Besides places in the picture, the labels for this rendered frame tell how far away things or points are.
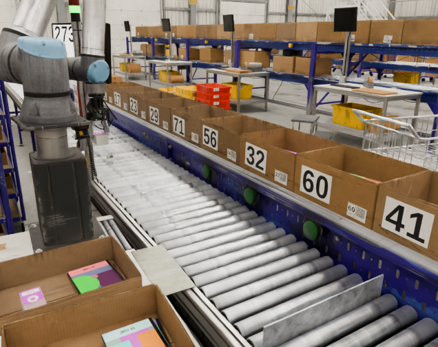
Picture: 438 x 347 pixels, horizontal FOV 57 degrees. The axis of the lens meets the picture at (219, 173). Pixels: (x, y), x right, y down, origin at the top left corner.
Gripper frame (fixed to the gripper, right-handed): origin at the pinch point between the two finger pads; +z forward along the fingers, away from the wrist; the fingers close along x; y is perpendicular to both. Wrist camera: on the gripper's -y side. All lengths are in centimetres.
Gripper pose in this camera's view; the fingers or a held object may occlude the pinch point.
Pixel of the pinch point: (98, 135)
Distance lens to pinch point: 195.2
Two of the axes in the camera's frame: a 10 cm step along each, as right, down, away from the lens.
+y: 5.2, 2.9, -8.0
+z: -0.1, 9.4, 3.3
